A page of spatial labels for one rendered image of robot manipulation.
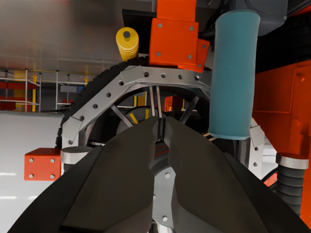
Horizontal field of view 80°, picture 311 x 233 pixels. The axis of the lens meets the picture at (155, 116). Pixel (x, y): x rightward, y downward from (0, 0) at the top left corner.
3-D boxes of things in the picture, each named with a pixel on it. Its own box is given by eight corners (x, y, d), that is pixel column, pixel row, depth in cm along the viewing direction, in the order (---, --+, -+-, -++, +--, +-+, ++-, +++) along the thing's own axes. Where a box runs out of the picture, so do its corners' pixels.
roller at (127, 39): (123, 54, 74) (123, 69, 74) (115, 21, 45) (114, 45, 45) (138, 55, 75) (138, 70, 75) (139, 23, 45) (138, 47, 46)
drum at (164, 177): (140, 138, 55) (138, 185, 56) (143, 160, 34) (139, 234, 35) (187, 140, 57) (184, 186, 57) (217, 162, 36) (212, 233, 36)
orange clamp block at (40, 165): (71, 148, 55) (39, 147, 54) (60, 155, 47) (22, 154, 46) (71, 171, 55) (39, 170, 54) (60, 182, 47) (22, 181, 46)
